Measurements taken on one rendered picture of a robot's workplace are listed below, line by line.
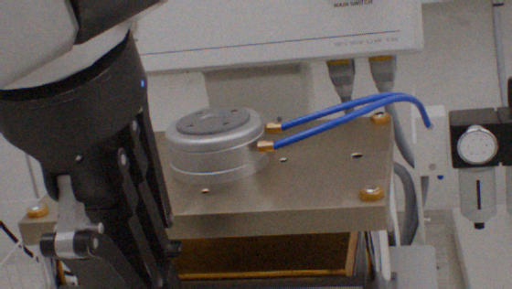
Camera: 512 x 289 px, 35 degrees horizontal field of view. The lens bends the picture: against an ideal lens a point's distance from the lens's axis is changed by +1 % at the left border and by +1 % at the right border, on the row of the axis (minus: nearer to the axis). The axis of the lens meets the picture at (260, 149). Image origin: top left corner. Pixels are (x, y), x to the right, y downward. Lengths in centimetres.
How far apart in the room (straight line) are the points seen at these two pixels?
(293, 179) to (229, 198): 5
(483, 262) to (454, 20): 33
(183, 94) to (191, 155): 62
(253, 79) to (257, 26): 7
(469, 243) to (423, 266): 46
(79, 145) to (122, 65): 4
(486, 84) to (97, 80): 90
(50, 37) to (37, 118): 14
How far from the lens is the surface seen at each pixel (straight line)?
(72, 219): 40
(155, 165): 49
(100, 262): 42
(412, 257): 71
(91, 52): 35
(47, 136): 38
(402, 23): 74
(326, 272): 59
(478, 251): 114
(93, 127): 38
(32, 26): 23
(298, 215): 56
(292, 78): 79
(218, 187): 62
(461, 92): 122
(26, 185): 137
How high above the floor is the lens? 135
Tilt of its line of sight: 21 degrees down
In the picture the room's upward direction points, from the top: 8 degrees counter-clockwise
